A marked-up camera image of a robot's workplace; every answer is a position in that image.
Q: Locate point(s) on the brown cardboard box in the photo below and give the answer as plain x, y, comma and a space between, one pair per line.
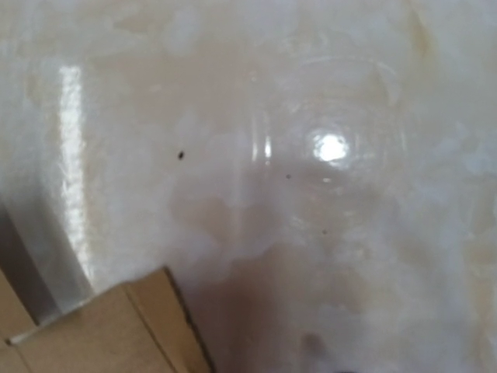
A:
137, 326

